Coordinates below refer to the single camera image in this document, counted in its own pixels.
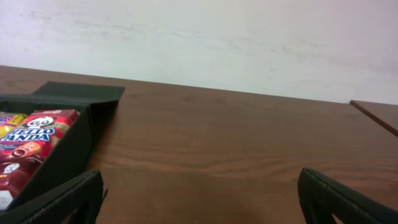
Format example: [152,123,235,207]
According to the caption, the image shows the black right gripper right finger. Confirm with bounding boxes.
[297,167,397,224]

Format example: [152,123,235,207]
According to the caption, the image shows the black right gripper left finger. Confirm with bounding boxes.
[1,170,108,224]

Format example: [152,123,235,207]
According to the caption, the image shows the dark green box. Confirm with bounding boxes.
[1,82,125,210]

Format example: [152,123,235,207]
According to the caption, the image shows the red Hello Panda box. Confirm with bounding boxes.
[1,110,79,202]

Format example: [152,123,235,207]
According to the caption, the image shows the yellow Pretz snack bag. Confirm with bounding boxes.
[0,112,27,137]

